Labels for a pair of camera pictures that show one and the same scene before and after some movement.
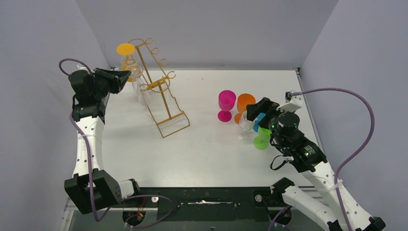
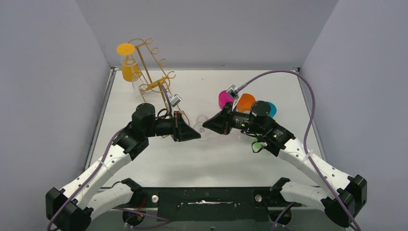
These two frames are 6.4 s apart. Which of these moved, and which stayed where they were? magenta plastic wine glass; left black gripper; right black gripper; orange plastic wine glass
Moved: right black gripper; left black gripper
Stayed: orange plastic wine glass; magenta plastic wine glass
